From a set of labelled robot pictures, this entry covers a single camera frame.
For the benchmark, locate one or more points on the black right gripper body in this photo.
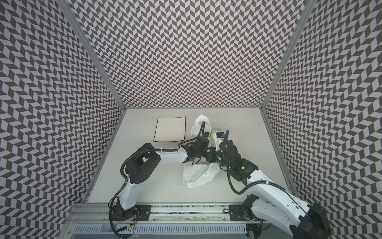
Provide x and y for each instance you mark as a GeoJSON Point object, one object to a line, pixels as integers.
{"type": "Point", "coordinates": [224, 147]}

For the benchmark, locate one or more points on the white plastic bag lemon print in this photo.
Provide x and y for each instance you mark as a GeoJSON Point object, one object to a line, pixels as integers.
{"type": "Point", "coordinates": [196, 175]}

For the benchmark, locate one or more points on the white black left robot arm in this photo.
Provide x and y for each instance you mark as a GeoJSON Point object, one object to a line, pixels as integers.
{"type": "Point", "coordinates": [140, 165]}

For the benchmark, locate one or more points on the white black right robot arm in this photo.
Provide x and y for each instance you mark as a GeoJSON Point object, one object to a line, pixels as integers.
{"type": "Point", "coordinates": [271, 202]}

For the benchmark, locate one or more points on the white square plate black rim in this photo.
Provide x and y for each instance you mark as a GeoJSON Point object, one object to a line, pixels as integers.
{"type": "Point", "coordinates": [170, 129]}

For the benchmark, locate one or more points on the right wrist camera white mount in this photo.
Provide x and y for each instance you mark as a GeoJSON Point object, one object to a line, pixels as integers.
{"type": "Point", "coordinates": [220, 140]}

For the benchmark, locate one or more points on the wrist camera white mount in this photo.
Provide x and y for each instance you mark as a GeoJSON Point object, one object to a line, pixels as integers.
{"type": "Point", "coordinates": [220, 140]}
{"type": "Point", "coordinates": [207, 133]}

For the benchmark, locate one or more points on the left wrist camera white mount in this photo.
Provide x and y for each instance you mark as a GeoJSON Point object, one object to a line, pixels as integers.
{"type": "Point", "coordinates": [207, 133]}

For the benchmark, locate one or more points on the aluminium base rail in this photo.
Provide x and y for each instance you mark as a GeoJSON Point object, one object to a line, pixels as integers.
{"type": "Point", "coordinates": [221, 212]}

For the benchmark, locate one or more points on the aluminium corner post right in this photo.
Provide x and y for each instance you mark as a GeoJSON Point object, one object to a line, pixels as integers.
{"type": "Point", "coordinates": [307, 11]}

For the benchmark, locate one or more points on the aluminium corner post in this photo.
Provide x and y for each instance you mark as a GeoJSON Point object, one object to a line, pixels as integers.
{"type": "Point", "coordinates": [69, 15]}
{"type": "Point", "coordinates": [307, 11]}

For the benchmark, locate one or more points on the aluminium corner post left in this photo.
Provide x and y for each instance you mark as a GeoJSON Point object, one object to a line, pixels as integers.
{"type": "Point", "coordinates": [69, 15]}

